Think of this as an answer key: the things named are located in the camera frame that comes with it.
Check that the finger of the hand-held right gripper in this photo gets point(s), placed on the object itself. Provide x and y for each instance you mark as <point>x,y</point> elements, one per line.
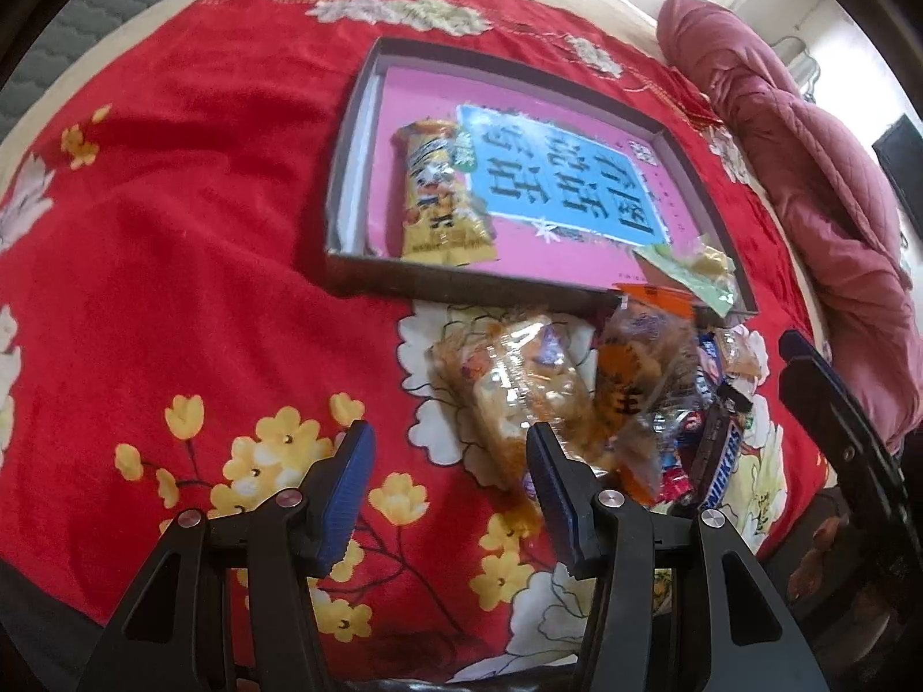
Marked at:
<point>829,411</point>

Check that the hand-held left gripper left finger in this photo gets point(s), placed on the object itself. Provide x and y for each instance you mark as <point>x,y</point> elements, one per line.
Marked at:
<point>350,490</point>

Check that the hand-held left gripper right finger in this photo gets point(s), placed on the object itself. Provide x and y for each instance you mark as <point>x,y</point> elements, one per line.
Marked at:
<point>555,504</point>

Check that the brown chocolate bar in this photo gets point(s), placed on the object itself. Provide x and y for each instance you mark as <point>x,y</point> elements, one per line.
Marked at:
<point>721,461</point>

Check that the clear bread packet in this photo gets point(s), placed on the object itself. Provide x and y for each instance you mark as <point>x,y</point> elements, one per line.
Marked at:
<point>497,382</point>

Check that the orange-edged clear pastry packet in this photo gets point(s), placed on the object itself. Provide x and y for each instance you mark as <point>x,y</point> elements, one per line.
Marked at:
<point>634,375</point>

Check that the shallow grey cardboard box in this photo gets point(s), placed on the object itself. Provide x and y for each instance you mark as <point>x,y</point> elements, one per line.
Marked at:
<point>425,94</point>

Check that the person's right hand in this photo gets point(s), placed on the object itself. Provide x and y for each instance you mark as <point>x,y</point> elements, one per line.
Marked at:
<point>818,555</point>

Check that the clear biscuit packet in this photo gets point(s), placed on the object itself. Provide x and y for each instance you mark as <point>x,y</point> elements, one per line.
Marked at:
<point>743,357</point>

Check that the small red candy packet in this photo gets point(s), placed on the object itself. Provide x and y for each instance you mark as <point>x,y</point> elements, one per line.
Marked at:
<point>676,486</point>

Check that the dark blue cookie packet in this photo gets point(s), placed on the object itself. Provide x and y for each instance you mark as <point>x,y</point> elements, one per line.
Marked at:
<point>708,357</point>

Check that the green clear candy packet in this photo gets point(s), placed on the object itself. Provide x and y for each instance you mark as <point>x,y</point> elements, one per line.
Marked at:
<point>685,270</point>

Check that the pink quilt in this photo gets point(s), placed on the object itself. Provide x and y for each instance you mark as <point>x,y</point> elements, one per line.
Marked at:
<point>793,158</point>

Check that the dark screen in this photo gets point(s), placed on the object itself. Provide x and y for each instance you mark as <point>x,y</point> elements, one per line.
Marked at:
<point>901,158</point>

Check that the red floral blanket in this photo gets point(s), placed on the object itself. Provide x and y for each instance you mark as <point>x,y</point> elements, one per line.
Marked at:
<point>216,231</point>

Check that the yellow snack packet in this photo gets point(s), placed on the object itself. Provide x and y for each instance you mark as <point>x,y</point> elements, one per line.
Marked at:
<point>440,194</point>

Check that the grey quilted headboard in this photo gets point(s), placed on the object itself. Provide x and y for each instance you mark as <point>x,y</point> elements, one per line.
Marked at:
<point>72,36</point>

